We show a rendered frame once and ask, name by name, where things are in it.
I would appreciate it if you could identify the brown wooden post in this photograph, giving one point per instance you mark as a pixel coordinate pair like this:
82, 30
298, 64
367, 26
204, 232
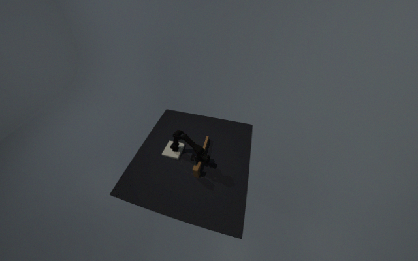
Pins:
196, 171

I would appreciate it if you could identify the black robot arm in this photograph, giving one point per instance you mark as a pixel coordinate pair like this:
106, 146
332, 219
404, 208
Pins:
199, 150

